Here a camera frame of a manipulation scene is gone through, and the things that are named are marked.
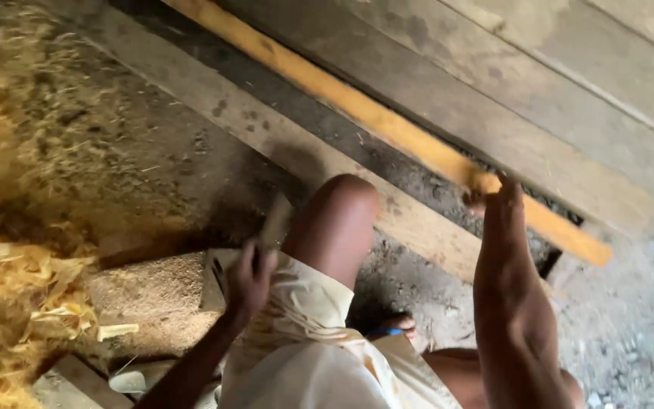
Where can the person's left hand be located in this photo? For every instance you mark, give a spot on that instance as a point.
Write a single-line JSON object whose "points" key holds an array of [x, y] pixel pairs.
{"points": [[249, 284]]}

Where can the person's right hand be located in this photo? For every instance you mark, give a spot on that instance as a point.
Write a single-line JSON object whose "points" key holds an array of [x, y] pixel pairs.
{"points": [[503, 199]]}

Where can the person's right fingers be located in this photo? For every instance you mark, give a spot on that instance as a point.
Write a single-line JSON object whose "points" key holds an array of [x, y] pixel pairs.
{"points": [[479, 199]]}

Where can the person's left fingers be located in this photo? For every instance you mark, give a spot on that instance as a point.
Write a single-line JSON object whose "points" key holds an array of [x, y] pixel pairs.
{"points": [[263, 258]]}

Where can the pale wooden hand tool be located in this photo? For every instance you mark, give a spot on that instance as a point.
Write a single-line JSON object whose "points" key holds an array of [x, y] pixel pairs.
{"points": [[277, 219]]}

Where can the long yellow wooden strip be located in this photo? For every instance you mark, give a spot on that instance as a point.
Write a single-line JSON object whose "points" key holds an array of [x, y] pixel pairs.
{"points": [[361, 111]]}

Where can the grey wooden block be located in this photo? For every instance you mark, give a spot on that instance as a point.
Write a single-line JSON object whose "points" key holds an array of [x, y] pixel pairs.
{"points": [[213, 281]]}

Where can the person's left leg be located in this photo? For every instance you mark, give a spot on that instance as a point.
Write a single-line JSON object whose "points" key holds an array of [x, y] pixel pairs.
{"points": [[334, 224]]}

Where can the person's leg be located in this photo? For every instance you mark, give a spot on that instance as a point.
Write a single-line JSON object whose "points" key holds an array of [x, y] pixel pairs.
{"points": [[457, 375], [334, 224]]}

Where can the person's cream shorts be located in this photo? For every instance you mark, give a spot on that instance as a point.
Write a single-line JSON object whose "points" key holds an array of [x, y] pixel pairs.
{"points": [[304, 352]]}

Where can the long pale wooden plank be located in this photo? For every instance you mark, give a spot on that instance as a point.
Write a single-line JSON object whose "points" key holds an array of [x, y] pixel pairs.
{"points": [[281, 145]]}

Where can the grey wooden workbench boards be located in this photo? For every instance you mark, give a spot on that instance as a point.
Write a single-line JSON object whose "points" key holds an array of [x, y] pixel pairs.
{"points": [[503, 85]]}

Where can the person's foot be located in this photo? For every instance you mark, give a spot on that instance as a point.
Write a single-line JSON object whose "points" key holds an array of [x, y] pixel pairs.
{"points": [[402, 325]]}

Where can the small pale wood scrap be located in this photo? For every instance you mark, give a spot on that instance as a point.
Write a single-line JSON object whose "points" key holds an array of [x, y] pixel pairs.
{"points": [[117, 331]]}

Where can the person's right leg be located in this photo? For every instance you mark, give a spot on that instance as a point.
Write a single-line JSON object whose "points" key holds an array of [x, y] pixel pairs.
{"points": [[457, 375]]}

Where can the white plastic scrap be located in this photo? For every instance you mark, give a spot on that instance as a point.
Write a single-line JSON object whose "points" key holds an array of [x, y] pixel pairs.
{"points": [[127, 381]]}

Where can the grey wooden board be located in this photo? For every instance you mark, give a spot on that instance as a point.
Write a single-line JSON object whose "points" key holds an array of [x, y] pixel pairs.
{"points": [[74, 386]]}

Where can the pile of wood shavings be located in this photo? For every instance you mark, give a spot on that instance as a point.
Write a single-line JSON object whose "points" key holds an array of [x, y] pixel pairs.
{"points": [[15, 187]]}

